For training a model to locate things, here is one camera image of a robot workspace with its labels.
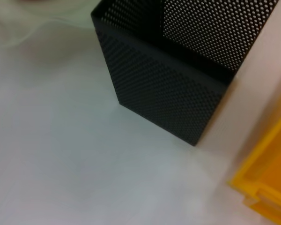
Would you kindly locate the yellow plastic bin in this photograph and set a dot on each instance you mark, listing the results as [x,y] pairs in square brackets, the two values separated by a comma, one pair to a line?
[271,175]

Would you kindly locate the black mesh pen holder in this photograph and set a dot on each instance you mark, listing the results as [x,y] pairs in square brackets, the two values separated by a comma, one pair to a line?
[166,98]

